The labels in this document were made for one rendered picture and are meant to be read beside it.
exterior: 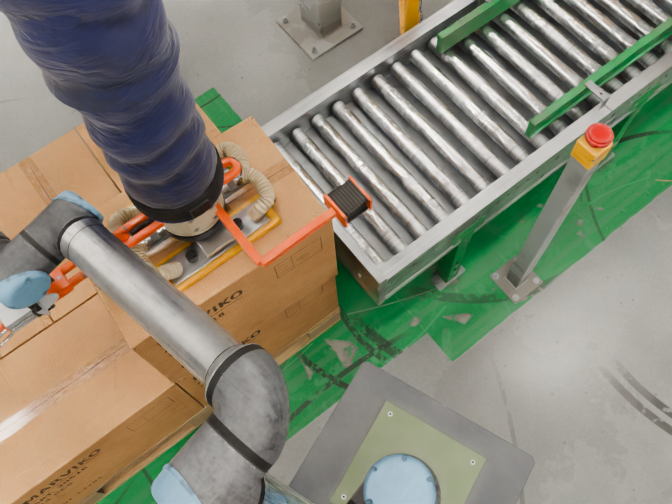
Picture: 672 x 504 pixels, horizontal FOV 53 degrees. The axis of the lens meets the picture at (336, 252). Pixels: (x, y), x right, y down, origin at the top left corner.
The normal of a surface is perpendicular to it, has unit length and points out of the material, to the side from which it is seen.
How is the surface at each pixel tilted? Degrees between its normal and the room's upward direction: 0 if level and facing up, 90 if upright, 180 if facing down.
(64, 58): 93
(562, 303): 0
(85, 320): 0
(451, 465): 4
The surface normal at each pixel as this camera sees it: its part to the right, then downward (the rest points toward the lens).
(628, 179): -0.04, -0.39
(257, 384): 0.29, -0.58
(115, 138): -0.15, 0.79
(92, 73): 0.15, 0.96
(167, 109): 0.79, 0.41
